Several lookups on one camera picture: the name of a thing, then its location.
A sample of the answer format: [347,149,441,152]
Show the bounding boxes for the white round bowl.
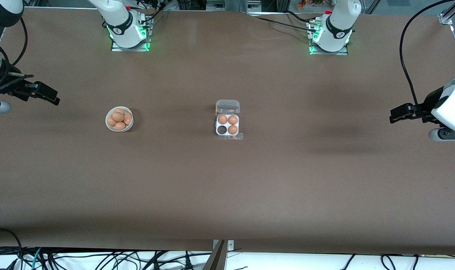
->
[105,106,134,132]

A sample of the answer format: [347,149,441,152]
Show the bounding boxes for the black cable on table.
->
[285,10,315,24]
[254,16,317,33]

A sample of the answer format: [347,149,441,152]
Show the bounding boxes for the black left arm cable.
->
[399,0,455,113]

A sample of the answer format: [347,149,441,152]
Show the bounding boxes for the orange artificial flowers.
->
[296,0,325,10]

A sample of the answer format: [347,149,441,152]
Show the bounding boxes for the person in grey clothes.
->
[227,0,249,14]

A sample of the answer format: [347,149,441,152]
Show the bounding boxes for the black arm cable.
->
[2,17,28,66]
[399,0,455,113]

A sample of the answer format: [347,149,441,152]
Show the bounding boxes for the black cable tangle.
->
[44,249,213,270]

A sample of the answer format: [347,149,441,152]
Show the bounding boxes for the teal cable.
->
[31,247,45,270]

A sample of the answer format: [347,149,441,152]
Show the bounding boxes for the black base cable bundle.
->
[137,0,172,27]

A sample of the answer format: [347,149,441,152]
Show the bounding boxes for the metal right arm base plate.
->
[111,17,151,52]

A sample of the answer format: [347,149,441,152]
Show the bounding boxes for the black looped floor cable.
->
[0,227,24,270]

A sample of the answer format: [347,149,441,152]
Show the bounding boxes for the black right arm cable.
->
[2,17,28,66]

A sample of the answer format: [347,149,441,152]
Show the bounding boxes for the clear plastic egg carton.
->
[215,99,241,137]

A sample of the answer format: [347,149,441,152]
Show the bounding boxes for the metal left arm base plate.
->
[309,21,348,56]

